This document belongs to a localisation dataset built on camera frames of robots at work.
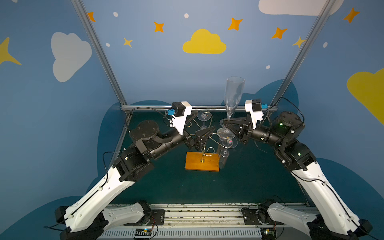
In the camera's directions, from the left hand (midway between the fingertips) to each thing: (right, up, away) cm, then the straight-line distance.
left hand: (202, 116), depth 48 cm
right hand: (+9, -1, +5) cm, 10 cm away
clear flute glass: (+2, +2, +26) cm, 26 cm away
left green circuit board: (-28, -56, +25) cm, 67 cm away
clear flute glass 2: (+12, -10, +16) cm, 23 cm away
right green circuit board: (+35, -57, +25) cm, 71 cm away
